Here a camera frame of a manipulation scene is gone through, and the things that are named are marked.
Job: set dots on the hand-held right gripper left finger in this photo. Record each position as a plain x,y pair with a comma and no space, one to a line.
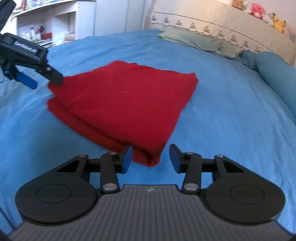
127,160

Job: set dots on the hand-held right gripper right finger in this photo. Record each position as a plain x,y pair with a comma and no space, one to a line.
175,160

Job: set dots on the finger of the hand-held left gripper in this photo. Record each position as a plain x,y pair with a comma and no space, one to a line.
26,80
55,77

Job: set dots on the red sweater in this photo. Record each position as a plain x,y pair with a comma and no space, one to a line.
127,102

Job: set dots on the red box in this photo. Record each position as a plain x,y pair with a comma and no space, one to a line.
46,35

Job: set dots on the white plastic bag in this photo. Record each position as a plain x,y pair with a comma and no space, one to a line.
60,37

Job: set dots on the beige bag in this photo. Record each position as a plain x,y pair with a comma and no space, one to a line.
70,35

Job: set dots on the white shelf unit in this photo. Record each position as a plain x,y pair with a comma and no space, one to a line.
85,18

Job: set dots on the bed with blue sheet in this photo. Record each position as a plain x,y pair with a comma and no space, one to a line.
231,115

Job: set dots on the grey and white wardrobe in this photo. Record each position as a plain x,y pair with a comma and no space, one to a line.
115,16

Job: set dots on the green pillow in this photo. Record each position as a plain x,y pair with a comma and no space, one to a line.
189,38

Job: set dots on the blue rolled duvet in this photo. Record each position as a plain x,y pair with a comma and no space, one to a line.
272,67

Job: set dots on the beige embroidered headboard cover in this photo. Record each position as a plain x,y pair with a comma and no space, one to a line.
208,16

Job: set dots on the row of plush toys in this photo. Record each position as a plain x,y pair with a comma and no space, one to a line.
256,10

